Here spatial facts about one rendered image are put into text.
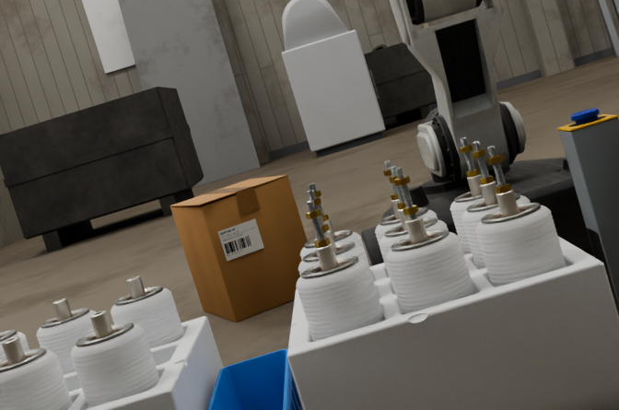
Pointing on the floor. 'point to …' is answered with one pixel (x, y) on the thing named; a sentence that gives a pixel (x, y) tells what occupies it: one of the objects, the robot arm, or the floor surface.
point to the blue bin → (257, 385)
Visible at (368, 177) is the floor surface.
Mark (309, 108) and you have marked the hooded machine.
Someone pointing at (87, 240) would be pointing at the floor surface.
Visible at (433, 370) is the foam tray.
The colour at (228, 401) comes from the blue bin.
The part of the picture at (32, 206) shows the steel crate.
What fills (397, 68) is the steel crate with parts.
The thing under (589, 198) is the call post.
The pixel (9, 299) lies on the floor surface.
